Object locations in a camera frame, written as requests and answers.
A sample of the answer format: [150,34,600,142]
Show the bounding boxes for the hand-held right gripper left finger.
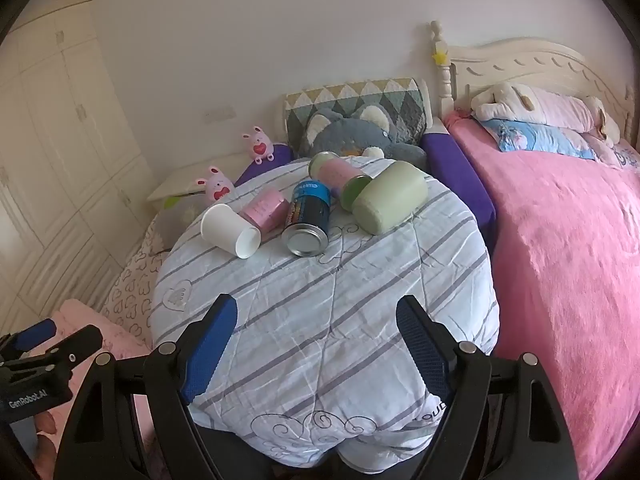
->
[52,294,238,480]

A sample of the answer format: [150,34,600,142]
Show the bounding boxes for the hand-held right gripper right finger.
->
[396,295,581,480]

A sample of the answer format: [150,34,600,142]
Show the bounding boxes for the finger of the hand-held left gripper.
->
[0,319,57,361]
[20,325,103,371]

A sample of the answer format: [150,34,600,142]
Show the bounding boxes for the white paper cup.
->
[201,203,262,260]

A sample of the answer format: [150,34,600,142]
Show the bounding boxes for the pink cup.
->
[239,187,291,233]

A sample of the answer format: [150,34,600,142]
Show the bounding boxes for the pale green cup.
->
[351,161,429,235]

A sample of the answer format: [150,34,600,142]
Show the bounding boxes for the person's left hand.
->
[30,410,66,480]

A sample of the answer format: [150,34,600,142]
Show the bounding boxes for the pink cloth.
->
[37,299,156,480]

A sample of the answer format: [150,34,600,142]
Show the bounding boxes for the heart patterned blanket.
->
[102,210,173,348]

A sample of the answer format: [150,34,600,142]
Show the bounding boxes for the striped white quilt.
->
[150,156,501,476]

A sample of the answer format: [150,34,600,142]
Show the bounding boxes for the pink fleece blanket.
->
[444,110,640,480]

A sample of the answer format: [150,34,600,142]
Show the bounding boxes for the pink bunny toy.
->
[195,165,236,206]
[242,125,275,163]

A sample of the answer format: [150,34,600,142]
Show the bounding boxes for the blue metal can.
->
[281,180,333,258]

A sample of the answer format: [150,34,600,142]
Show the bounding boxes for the cream nightstand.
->
[146,152,251,211]

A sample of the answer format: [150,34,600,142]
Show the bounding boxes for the purple bed bumper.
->
[234,144,293,186]
[420,132,497,256]

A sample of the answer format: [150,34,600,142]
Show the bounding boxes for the cream wardrobe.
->
[0,0,156,311]

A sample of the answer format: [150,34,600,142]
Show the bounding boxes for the pink tumbler with green ends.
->
[308,151,371,212]

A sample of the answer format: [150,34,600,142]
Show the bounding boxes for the grey plush toy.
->
[297,105,428,171]

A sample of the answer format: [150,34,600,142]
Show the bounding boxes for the blue printed pillow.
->
[482,117,608,162]

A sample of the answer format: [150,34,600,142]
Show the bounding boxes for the triangle patterned quilted cushion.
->
[284,77,430,153]

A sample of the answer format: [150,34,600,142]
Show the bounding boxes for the white and pink plush toy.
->
[470,82,621,142]

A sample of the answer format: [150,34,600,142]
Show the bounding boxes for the pink printed pillow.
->
[595,137,640,173]

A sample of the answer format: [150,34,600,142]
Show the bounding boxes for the cream wooden headboard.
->
[430,20,640,151]

